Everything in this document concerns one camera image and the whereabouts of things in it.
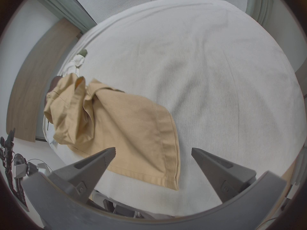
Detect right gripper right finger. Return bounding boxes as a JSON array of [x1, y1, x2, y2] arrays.
[[191, 148, 257, 204]]

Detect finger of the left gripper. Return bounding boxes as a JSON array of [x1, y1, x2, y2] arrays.
[[5, 128, 16, 146]]

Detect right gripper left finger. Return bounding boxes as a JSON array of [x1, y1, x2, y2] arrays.
[[49, 147, 116, 204]]

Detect tan shorts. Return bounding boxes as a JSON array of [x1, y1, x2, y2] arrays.
[[43, 73, 181, 191]]

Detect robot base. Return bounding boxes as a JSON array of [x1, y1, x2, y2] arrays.
[[92, 190, 175, 221]]

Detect bed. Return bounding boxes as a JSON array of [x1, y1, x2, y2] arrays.
[[6, 0, 307, 217]]

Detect pale grey garment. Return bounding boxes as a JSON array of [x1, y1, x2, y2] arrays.
[[43, 118, 59, 150]]

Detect brown garment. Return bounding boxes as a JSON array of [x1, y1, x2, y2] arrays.
[[44, 76, 63, 110]]

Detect grey-green curtain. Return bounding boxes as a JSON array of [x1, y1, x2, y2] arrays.
[[245, 0, 286, 27], [35, 0, 97, 33]]

